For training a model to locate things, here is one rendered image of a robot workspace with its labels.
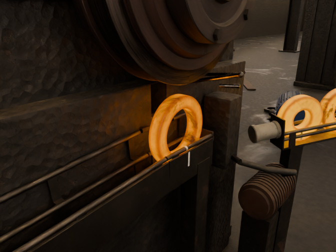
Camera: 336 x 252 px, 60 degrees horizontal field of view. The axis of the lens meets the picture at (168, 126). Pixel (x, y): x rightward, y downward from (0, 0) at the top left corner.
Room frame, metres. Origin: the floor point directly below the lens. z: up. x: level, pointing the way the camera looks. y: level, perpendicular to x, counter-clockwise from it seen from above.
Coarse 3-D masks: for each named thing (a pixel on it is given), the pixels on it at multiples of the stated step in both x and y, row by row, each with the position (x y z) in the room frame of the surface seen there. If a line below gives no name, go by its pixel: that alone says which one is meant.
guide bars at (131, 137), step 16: (144, 128) 0.68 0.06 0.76; (112, 144) 0.60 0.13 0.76; (128, 144) 0.64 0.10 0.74; (80, 160) 0.54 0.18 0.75; (48, 176) 0.49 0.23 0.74; (112, 176) 0.57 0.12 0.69; (16, 192) 0.44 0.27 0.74; (80, 192) 0.51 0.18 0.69; (64, 208) 0.49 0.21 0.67; (32, 224) 0.43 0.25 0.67; (0, 240) 0.39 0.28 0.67
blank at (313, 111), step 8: (296, 96) 0.92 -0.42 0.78; (304, 96) 0.91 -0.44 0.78; (288, 104) 0.90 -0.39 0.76; (296, 104) 0.90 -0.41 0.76; (304, 104) 0.91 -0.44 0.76; (312, 104) 0.91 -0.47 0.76; (320, 104) 0.92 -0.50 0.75; (280, 112) 0.91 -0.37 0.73; (288, 112) 0.89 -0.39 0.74; (296, 112) 0.90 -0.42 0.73; (312, 112) 0.91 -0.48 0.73; (320, 112) 0.92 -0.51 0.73; (288, 120) 0.89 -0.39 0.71; (304, 120) 0.94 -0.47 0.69; (312, 120) 0.92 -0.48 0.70; (320, 120) 0.92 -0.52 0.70; (288, 128) 0.89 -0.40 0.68; (296, 128) 0.90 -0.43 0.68
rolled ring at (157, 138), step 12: (180, 96) 0.69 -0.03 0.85; (168, 108) 0.65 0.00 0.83; (180, 108) 0.68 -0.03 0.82; (192, 108) 0.72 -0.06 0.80; (156, 120) 0.64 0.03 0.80; (168, 120) 0.64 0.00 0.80; (192, 120) 0.74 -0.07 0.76; (156, 132) 0.62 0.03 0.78; (192, 132) 0.73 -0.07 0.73; (156, 144) 0.62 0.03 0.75; (180, 144) 0.73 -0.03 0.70; (156, 156) 0.63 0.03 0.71
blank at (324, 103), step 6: (324, 96) 0.96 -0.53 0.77; (330, 96) 0.94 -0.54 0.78; (324, 102) 0.94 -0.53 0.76; (330, 102) 0.93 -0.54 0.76; (324, 108) 0.93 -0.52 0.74; (330, 108) 0.93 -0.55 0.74; (324, 114) 0.93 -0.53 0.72; (330, 114) 0.93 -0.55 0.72; (324, 120) 0.93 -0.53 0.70; (330, 120) 0.93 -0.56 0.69; (330, 126) 0.93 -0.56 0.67
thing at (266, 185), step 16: (256, 176) 0.85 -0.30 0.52; (272, 176) 0.83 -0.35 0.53; (288, 176) 0.86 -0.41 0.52; (240, 192) 0.82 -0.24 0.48; (256, 192) 0.77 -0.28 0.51; (272, 192) 0.77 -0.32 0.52; (288, 192) 0.83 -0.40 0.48; (256, 208) 0.77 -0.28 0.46; (272, 208) 0.75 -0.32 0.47; (240, 224) 0.83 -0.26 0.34; (256, 224) 0.79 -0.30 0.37; (272, 224) 0.79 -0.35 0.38; (240, 240) 0.82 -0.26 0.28; (256, 240) 0.79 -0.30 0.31; (272, 240) 0.81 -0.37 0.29
